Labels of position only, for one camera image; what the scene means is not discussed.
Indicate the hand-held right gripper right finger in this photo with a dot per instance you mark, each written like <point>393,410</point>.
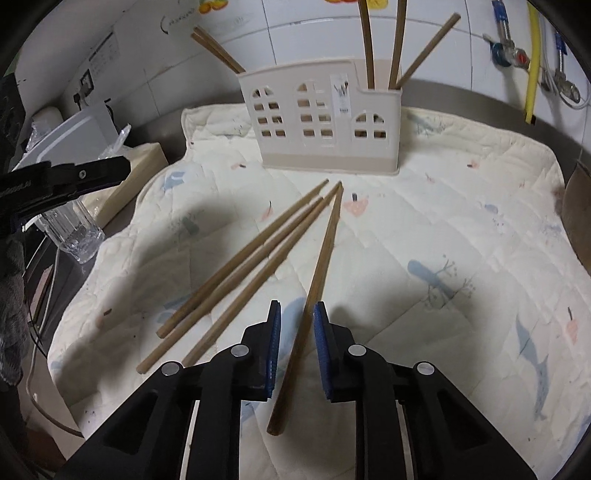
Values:
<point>322,350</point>

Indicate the metal valve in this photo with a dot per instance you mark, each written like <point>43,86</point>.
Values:
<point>568,85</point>
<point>505,53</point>

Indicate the cream printed quilted mat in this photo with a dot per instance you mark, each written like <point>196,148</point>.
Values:
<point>415,221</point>

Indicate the wooden chopstick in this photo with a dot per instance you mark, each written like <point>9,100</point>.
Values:
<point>318,277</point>
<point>249,251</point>
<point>214,54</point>
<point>429,50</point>
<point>398,46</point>
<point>367,46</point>
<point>240,277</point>
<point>221,53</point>
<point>277,258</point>

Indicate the white bundle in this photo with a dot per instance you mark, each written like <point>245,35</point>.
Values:
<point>48,120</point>

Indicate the beige paper stack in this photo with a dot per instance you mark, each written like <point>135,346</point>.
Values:
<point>143,166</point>

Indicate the black wall plug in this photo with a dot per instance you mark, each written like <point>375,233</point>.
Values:
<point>79,100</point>

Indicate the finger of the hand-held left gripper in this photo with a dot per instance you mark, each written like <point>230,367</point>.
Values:
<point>83,177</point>

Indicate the clear glass pitcher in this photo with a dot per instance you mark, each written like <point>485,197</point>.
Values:
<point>76,235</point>

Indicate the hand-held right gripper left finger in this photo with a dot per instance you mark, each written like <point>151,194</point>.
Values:
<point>273,350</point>

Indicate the bronze metal bowl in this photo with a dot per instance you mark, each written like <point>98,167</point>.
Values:
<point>579,221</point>

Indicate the white wall notice sticker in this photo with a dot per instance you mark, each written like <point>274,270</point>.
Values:
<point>104,55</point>

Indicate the clear plastic bag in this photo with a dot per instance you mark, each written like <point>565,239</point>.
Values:
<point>121,138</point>

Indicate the white plastic board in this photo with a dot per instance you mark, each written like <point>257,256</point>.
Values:
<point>74,134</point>

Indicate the cream plastic utensil holder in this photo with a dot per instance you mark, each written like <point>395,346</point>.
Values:
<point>323,161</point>

